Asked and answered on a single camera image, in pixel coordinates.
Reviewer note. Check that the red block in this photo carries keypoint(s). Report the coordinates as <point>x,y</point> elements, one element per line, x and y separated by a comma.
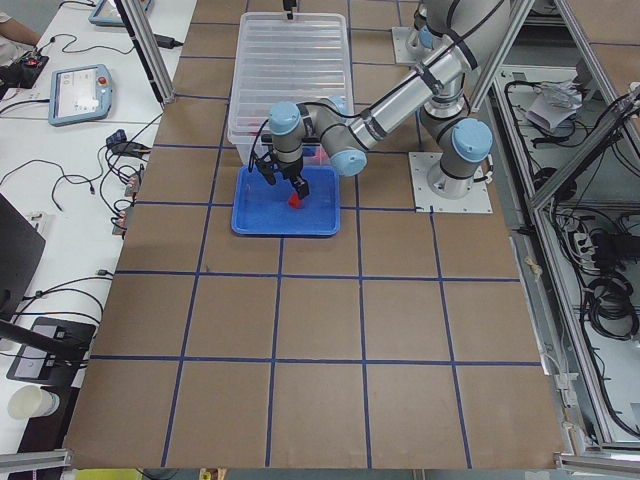
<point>295,202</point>

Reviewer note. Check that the black monitor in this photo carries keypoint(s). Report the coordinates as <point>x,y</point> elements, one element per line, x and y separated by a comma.
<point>22,248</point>

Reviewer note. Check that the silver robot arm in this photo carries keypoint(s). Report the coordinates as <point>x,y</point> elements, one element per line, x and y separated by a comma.
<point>431,28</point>
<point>434,89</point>

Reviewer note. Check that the white paper cup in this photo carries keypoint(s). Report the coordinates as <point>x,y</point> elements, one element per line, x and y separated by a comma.
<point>32,402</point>

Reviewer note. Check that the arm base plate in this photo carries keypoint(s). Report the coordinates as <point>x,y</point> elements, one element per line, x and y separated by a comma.
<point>406,44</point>
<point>435,192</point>

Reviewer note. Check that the clear plastic box lid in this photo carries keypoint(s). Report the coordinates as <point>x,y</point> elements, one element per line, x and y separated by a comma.
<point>302,58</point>

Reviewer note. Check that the teach pendant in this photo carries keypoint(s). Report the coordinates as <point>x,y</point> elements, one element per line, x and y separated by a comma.
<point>105,14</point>
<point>79,95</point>

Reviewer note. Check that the black power adapter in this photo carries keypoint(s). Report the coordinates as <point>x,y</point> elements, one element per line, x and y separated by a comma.
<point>167,42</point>

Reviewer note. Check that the teach pendant far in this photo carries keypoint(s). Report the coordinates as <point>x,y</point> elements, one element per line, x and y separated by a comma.
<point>105,14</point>

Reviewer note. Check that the clear plastic storage box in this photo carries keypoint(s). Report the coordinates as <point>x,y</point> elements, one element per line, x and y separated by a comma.
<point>250,142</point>

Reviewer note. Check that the aluminium frame post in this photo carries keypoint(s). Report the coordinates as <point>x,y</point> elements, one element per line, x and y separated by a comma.
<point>143,40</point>

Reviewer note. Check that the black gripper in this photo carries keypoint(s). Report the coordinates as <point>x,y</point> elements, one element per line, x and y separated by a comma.
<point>290,171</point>

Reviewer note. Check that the teach pendant near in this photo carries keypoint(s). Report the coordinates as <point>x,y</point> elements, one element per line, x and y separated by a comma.
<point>79,95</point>

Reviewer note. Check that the blue plastic tray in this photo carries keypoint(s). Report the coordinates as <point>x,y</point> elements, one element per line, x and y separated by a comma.
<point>264,210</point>

